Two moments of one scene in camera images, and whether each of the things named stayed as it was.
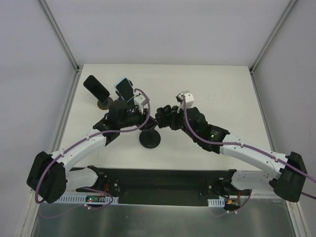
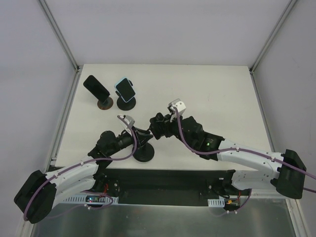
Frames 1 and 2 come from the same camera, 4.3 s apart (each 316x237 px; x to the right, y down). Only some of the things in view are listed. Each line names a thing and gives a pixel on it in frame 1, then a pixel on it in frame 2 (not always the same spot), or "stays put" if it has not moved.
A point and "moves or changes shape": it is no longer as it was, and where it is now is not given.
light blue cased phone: x=125 y=89 stays put
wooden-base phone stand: x=106 y=105 stays put
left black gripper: x=143 y=118 to x=138 y=138
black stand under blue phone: x=130 y=105 stays put
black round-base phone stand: x=149 y=138 moves or changes shape
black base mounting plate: x=157 y=186 stays put
